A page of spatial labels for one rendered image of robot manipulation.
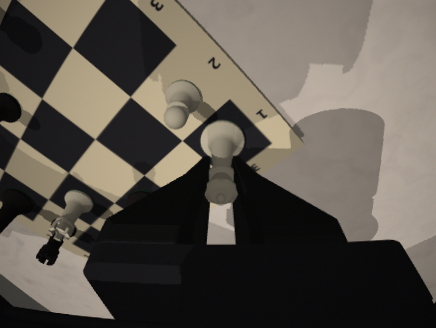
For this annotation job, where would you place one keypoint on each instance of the black and cream chessboard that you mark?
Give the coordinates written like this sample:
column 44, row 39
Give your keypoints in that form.
column 90, row 77

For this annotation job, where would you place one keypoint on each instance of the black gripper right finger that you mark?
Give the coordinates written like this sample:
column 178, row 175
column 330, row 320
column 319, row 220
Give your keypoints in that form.
column 275, row 215

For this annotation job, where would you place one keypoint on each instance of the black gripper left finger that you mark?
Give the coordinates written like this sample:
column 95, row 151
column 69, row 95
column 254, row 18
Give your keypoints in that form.
column 169, row 213

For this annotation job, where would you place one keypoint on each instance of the white pawn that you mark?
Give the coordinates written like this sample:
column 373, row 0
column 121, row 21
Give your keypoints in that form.
column 182, row 98

